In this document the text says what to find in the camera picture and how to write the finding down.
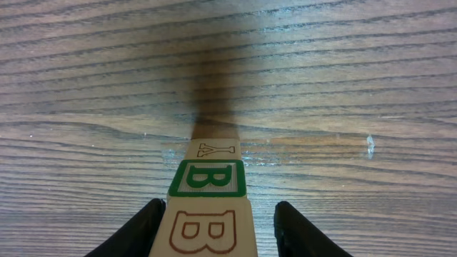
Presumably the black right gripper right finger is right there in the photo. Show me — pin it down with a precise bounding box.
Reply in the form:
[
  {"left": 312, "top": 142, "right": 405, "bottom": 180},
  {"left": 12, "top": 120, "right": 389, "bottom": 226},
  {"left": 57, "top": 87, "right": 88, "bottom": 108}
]
[{"left": 273, "top": 201, "right": 352, "bottom": 257}]

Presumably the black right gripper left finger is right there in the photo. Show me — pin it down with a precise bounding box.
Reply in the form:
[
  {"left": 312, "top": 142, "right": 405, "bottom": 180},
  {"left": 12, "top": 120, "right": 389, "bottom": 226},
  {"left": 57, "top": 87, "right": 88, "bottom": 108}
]
[{"left": 86, "top": 198, "right": 166, "bottom": 257}]

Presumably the red letter wooden block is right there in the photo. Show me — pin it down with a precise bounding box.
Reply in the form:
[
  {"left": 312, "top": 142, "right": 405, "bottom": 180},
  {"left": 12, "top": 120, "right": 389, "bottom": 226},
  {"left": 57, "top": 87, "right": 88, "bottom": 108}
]
[{"left": 149, "top": 197, "right": 258, "bottom": 257}]

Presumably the blue X letter block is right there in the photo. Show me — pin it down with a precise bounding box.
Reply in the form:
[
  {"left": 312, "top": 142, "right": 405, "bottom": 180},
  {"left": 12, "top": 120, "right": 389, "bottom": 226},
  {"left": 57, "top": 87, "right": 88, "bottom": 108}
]
[{"left": 184, "top": 138, "right": 241, "bottom": 160}]

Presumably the wooden block green side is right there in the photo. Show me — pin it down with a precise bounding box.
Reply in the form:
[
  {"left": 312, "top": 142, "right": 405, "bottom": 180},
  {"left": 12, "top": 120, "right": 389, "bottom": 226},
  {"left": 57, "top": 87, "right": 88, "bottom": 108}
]
[{"left": 168, "top": 159, "right": 247, "bottom": 198}]

